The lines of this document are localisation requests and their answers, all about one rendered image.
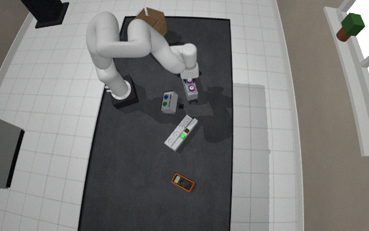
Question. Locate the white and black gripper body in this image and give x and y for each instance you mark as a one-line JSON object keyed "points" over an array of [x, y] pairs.
{"points": [[190, 74]]}

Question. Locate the white control panel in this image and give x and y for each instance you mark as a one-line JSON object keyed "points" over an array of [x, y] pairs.
{"points": [[170, 103]]}

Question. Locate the orange pocket multimeter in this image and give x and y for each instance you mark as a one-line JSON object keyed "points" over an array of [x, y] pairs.
{"points": [[182, 182]]}

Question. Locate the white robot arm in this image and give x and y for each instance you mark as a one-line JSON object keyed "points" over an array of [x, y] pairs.
{"points": [[142, 39]]}

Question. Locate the brown cardboard box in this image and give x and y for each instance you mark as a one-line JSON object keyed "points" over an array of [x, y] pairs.
{"points": [[155, 18]]}

